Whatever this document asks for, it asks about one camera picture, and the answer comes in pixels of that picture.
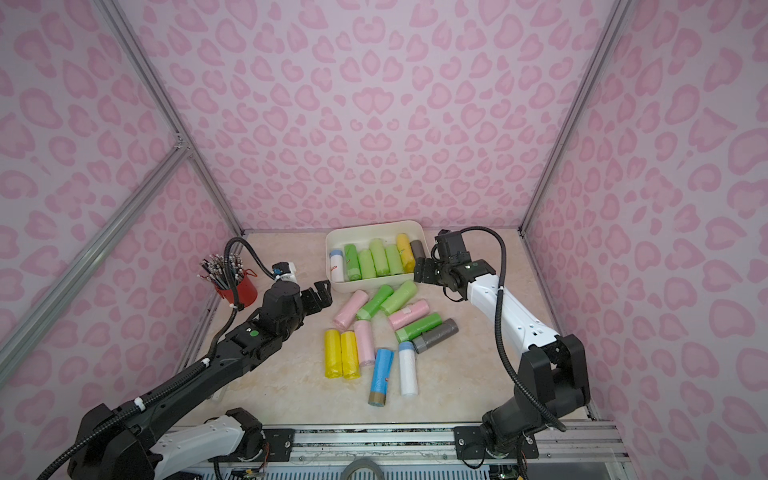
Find yellow roll with label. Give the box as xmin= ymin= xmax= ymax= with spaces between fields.
xmin=396 ymin=233 xmax=416 ymax=273

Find white roll blue cap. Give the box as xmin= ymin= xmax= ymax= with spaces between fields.
xmin=398 ymin=341 xmax=419 ymax=397
xmin=329 ymin=249 xmax=345 ymax=283

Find pink roll upper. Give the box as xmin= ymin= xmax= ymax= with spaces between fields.
xmin=333 ymin=290 xmax=369 ymax=332

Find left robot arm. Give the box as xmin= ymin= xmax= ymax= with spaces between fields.
xmin=40 ymin=280 xmax=333 ymax=479

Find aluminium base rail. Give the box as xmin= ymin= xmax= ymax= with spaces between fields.
xmin=110 ymin=419 xmax=637 ymax=480

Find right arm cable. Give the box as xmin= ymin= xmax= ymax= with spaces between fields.
xmin=458 ymin=226 xmax=568 ymax=433

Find grey roll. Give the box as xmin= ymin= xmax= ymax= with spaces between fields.
xmin=410 ymin=240 xmax=426 ymax=262
xmin=412 ymin=318 xmax=459 ymax=354

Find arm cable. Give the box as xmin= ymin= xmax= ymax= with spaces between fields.
xmin=458 ymin=226 xmax=568 ymax=433
xmin=223 ymin=236 xmax=277 ymax=313

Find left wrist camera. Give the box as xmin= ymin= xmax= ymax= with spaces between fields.
xmin=272 ymin=261 xmax=297 ymax=283

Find light green roll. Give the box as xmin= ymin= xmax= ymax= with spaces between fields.
xmin=369 ymin=238 xmax=390 ymax=277
xmin=381 ymin=280 xmax=418 ymax=316

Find white plastic storage box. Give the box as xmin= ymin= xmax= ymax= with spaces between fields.
xmin=325 ymin=220 xmax=428 ymax=293

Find pink roll with label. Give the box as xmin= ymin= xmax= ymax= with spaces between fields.
xmin=388 ymin=299 xmax=430 ymax=330

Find pink roll lower middle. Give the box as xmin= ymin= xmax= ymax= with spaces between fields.
xmin=353 ymin=320 xmax=376 ymax=367

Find dark green roll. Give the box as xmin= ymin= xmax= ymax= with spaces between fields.
xmin=344 ymin=244 xmax=362 ymax=282

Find red pen holder cup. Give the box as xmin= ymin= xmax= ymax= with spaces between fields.
xmin=216 ymin=269 xmax=258 ymax=307

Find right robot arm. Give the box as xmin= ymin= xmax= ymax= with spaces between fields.
xmin=414 ymin=226 xmax=591 ymax=457

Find bundle of pens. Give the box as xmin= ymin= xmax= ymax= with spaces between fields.
xmin=200 ymin=254 xmax=244 ymax=289

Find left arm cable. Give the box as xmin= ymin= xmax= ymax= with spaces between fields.
xmin=223 ymin=236 xmax=277 ymax=313

